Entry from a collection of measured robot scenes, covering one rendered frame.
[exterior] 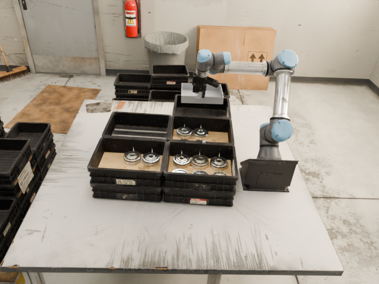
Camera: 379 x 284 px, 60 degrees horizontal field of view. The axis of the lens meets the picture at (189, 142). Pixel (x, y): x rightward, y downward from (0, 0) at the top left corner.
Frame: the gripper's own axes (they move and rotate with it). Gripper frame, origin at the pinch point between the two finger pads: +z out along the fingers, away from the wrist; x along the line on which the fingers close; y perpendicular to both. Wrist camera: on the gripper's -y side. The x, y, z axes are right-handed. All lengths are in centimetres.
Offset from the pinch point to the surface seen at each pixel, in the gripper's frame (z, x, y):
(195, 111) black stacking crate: 31.4, -19.0, 0.2
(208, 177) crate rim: -1, 60, 2
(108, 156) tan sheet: 16, 33, 58
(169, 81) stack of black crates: 91, -120, 16
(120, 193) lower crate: 16, 58, 49
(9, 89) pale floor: 164, -188, 223
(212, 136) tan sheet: 22.2, 12.7, -8.0
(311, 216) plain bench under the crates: 18, 75, -56
